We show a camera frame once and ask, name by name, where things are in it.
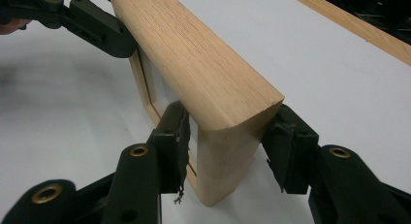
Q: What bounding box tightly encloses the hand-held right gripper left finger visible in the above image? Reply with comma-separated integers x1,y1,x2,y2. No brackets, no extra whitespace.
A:
111,101,192,224

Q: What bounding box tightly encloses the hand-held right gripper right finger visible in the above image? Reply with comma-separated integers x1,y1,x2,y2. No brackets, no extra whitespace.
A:
261,104,411,224

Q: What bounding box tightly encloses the wooden picture frame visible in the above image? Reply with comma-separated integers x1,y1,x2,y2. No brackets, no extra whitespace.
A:
110,0,285,208

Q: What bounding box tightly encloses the white table sheet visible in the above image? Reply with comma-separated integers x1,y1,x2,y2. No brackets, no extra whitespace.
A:
0,0,411,224

